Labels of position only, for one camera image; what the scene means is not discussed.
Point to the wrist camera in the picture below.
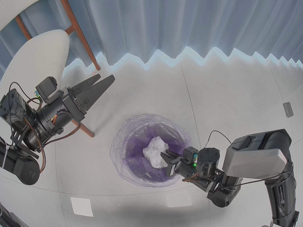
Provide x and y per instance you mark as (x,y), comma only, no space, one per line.
(189,153)
(48,89)

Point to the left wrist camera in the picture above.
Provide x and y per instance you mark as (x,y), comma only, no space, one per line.
(48,89)

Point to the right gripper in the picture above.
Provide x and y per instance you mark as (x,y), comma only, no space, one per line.
(182,168)

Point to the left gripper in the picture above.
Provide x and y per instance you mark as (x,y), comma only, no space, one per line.
(68,107)

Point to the white cushioned wooden chair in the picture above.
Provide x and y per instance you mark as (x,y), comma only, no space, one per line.
(37,53)

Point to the blue-grey curtain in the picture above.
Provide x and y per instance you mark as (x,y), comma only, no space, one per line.
(177,18)

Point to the white paper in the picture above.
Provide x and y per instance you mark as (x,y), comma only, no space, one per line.
(155,154)

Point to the purple plastic bag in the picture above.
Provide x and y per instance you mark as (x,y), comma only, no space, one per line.
(132,148)

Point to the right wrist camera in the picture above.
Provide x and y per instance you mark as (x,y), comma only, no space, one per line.
(189,153)

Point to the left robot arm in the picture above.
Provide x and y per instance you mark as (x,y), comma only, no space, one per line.
(26,131)

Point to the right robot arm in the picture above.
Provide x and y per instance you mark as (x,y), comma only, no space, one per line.
(255,159)

